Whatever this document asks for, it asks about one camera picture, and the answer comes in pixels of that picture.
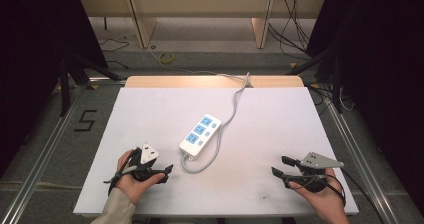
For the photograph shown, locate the black curtain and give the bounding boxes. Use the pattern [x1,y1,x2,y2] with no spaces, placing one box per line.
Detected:
[304,0,424,216]
[0,0,110,180]

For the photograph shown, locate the metal floor rail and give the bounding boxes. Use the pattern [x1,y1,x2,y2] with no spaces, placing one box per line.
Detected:
[0,83,88,224]
[323,95,402,224]

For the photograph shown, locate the beige wooden desk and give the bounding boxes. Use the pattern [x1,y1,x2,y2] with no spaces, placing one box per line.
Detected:
[77,0,329,50]

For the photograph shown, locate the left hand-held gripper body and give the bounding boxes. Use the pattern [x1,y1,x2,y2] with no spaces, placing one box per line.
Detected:
[127,142,164,183]

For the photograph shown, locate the bundle of black cables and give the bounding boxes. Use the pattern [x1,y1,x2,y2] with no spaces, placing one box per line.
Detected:
[267,0,313,57]

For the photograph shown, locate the thin black floor cable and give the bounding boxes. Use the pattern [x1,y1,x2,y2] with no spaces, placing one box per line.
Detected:
[99,37,131,70]

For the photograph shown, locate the person's left hand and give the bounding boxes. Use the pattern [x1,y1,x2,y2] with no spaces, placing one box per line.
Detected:
[115,149,167,206]

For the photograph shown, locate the yellow tape roll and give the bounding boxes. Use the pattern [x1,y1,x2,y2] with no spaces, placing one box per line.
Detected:
[157,51,175,65]

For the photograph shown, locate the light wooden table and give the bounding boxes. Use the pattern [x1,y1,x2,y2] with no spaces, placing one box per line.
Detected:
[124,75,305,89]

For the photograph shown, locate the grey power strip cable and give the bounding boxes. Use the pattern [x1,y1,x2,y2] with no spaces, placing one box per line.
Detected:
[180,72,252,175]

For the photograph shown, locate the black metal stand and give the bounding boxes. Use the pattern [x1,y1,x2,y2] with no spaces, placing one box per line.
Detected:
[59,52,123,118]
[286,46,345,114]

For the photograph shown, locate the person's right hand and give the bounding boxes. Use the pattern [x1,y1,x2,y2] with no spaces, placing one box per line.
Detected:
[288,168,351,224]

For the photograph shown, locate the white power strip blue sockets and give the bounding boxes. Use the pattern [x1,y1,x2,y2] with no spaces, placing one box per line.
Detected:
[179,113,223,161]

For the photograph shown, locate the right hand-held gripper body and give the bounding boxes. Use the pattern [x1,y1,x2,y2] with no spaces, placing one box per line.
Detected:
[290,151,345,194]

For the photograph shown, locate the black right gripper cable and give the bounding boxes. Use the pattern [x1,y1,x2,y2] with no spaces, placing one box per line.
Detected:
[328,166,386,224]

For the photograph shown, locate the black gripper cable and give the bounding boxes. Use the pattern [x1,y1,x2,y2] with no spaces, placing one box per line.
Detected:
[102,147,142,196]
[328,166,386,224]

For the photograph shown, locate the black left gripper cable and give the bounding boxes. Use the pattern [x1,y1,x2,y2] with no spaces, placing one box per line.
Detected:
[102,147,142,196]

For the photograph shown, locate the thin white floor cable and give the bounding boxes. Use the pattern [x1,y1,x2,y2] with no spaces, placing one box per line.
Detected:
[148,46,250,85]

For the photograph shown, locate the white foam board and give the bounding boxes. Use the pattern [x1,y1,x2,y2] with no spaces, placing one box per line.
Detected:
[73,86,360,218]

